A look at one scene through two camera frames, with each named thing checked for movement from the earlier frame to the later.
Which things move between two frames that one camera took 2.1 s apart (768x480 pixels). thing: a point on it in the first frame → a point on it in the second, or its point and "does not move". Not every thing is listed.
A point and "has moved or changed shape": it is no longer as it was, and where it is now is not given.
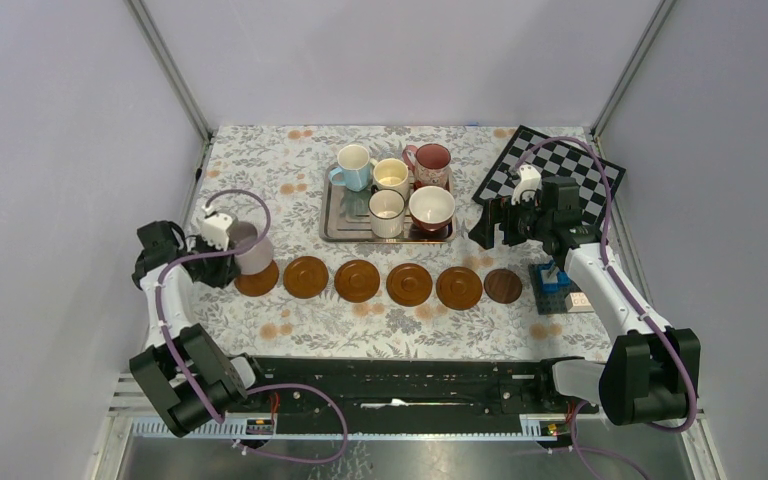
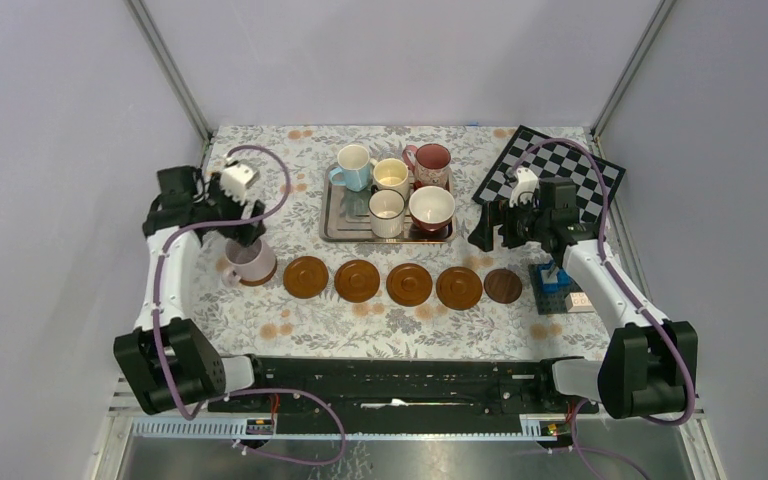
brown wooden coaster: (409, 284) does not move
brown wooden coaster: (357, 281) does not move
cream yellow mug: (391, 174) does not move
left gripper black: (224, 273) → (247, 233)
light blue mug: (355, 167) does not move
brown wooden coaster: (260, 283) has moved or changed shape
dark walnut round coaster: (502, 286) does not move
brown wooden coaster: (305, 277) does not move
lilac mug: (243, 233) has moved or changed shape
